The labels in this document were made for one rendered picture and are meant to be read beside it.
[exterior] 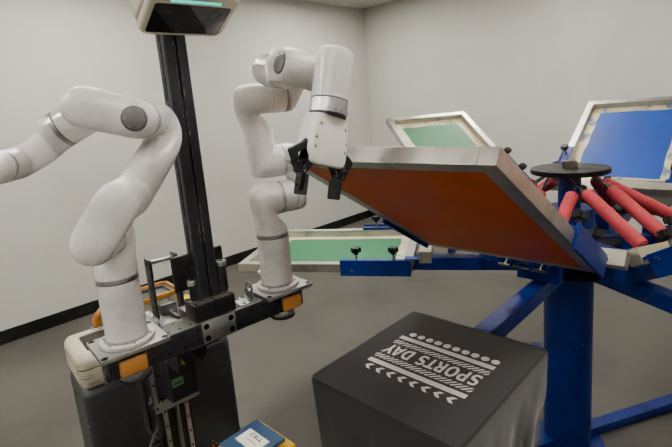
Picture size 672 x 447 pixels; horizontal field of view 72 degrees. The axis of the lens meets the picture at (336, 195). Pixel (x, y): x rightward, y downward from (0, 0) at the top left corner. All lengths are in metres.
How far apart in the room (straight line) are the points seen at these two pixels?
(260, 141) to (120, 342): 0.62
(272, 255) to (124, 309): 0.42
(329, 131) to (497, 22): 5.15
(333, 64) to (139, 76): 4.07
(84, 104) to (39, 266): 3.67
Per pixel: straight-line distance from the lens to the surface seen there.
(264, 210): 1.33
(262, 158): 1.33
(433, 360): 1.37
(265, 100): 1.30
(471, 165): 0.89
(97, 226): 1.09
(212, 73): 5.28
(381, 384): 1.28
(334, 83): 0.91
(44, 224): 4.63
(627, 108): 3.44
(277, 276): 1.39
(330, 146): 0.90
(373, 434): 1.25
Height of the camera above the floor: 1.65
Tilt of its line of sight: 11 degrees down
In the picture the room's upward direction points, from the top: 5 degrees counter-clockwise
